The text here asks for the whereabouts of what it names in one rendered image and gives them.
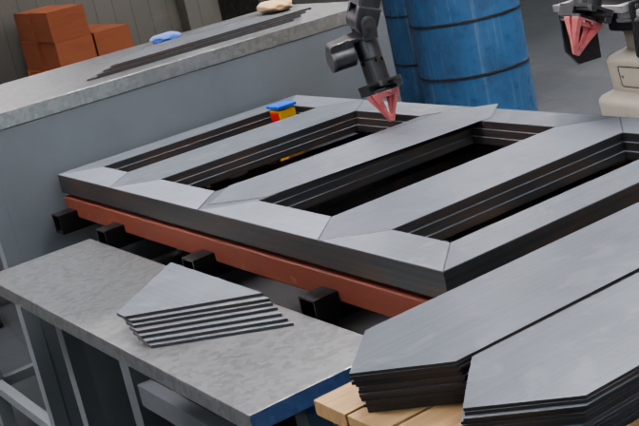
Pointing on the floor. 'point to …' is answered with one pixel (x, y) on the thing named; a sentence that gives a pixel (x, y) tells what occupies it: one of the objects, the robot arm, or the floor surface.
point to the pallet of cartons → (66, 37)
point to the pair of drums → (457, 28)
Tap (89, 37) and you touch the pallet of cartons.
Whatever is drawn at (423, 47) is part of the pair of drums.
